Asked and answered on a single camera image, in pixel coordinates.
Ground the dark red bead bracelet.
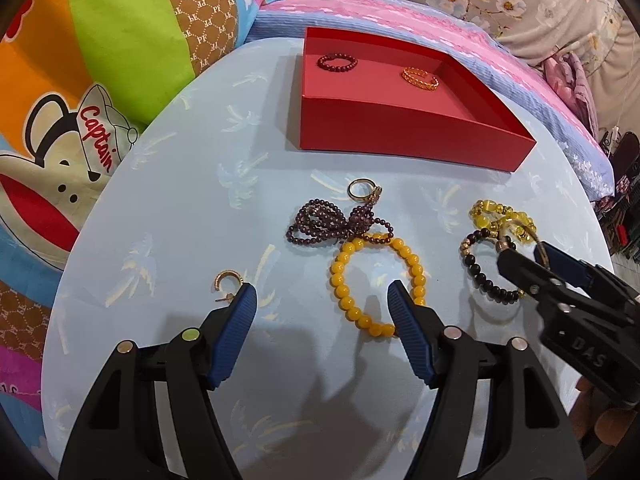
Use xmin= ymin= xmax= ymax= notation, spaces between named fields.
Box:
xmin=317 ymin=52 xmax=359 ymax=75

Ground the yellow glass bead bracelet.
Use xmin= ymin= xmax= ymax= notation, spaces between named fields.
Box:
xmin=468 ymin=199 xmax=543 ymax=246

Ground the black bead bracelet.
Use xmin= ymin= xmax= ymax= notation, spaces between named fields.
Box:
xmin=460 ymin=228 xmax=528 ymax=306

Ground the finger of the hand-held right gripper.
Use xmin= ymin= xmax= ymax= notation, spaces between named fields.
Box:
xmin=496 ymin=247 xmax=569 ymax=307
xmin=534 ymin=241 xmax=602 ymax=289

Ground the gold ring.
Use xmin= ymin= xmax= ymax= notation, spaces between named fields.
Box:
xmin=347 ymin=178 xmax=385 ymax=205

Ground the person's right hand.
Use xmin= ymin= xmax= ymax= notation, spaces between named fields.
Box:
xmin=569 ymin=394 xmax=640 ymax=466

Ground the purple pink cloth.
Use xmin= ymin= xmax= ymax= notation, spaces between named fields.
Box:
xmin=542 ymin=50 xmax=601 ymax=136

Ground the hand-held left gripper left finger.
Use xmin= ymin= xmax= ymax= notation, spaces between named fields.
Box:
xmin=59 ymin=282 xmax=258 ymax=480

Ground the gold cuff bracelet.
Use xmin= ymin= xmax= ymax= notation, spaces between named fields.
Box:
xmin=400 ymin=66 xmax=441 ymax=92

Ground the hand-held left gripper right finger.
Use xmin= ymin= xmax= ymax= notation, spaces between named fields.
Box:
xmin=387 ymin=280 xmax=586 ymax=480

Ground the red cardboard box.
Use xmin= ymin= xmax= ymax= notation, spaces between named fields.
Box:
xmin=299 ymin=26 xmax=537 ymax=175

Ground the gold hoop earring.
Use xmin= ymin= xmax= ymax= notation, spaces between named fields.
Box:
xmin=214 ymin=270 xmax=246 ymax=303

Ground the purple bead necklace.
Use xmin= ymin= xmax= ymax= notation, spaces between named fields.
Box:
xmin=286 ymin=199 xmax=396 ymax=248

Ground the colourful cartoon monkey pillow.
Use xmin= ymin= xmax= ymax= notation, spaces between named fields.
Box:
xmin=0 ymin=0 xmax=281 ymax=461

